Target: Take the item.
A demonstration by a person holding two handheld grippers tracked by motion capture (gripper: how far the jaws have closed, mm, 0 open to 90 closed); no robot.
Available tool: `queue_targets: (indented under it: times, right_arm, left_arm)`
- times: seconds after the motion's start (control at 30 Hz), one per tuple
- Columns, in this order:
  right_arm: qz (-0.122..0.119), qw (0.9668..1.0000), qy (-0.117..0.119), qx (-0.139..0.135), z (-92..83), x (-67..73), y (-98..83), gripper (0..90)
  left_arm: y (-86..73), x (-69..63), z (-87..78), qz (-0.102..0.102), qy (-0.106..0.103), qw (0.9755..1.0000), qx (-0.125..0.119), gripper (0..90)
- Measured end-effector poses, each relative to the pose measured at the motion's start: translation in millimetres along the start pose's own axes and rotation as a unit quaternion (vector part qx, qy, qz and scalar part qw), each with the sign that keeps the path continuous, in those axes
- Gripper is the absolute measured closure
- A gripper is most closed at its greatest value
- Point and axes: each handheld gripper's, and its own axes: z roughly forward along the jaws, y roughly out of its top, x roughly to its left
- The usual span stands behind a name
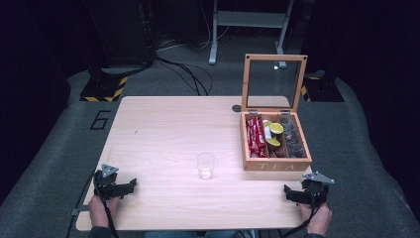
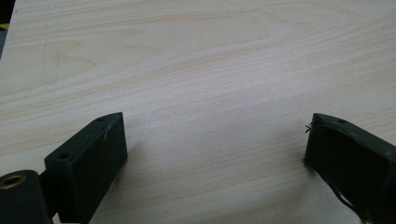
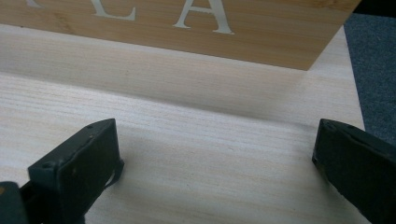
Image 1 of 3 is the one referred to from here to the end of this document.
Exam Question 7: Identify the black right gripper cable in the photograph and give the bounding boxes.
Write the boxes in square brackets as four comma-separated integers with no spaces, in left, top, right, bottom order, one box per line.
[280,189,320,238]

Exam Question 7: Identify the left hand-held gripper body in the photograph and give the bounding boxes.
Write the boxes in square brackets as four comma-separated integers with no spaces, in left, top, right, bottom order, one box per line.
[93,164,130,201]

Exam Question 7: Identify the person's right hand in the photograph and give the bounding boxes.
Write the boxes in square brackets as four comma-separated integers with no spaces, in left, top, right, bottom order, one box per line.
[298,201,333,237]

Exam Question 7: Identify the bundle of red packets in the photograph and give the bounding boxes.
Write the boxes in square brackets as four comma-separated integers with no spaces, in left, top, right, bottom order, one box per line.
[246,115,268,159]

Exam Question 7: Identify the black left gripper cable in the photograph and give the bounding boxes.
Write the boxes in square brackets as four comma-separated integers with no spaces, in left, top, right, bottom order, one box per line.
[65,172,121,238]

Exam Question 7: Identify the person's left hand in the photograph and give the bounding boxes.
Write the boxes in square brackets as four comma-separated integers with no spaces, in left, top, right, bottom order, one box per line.
[87,194,121,229]

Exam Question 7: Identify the wooden box with glass lid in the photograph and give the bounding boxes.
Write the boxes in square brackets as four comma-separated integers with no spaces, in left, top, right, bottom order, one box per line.
[239,53,313,173]

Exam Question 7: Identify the white floor cables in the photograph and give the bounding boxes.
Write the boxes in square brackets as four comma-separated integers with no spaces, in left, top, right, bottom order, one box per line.
[157,0,232,53]

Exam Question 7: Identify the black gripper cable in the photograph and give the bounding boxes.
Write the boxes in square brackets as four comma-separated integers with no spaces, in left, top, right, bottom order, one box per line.
[280,189,320,238]
[65,172,121,238]

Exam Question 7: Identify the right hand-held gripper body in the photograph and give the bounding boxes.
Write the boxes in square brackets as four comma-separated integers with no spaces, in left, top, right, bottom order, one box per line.
[297,171,336,209]

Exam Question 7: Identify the pile of dark packets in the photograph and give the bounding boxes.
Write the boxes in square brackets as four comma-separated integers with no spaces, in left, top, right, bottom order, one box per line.
[279,115,307,159]

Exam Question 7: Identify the grey metal table bracket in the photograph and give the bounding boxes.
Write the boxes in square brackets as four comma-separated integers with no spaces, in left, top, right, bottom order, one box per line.
[69,204,91,217]

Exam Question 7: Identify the black stand with striped base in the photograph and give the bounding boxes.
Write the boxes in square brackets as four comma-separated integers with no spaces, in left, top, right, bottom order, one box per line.
[299,69,345,103]
[79,0,129,103]

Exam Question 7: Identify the clear plastic cup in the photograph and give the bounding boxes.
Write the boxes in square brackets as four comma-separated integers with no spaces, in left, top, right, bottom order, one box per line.
[194,152,218,180]

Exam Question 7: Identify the black floor cables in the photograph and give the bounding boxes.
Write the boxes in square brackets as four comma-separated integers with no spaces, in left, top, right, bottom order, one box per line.
[155,56,215,97]

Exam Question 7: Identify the white metal stand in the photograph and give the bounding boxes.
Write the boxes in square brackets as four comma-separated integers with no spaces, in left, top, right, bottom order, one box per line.
[208,0,295,69]

